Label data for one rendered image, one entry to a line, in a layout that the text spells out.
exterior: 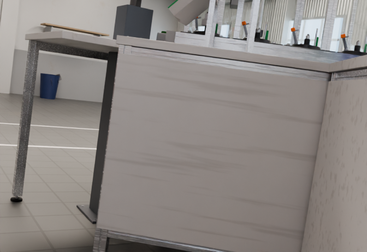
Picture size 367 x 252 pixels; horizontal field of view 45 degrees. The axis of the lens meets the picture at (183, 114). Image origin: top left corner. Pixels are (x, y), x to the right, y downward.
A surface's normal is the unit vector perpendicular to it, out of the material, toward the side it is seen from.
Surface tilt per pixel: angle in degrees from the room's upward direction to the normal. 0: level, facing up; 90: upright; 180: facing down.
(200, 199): 90
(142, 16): 90
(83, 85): 90
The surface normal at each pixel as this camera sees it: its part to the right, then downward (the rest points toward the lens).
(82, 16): 0.51, 0.14
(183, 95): -0.10, 0.06
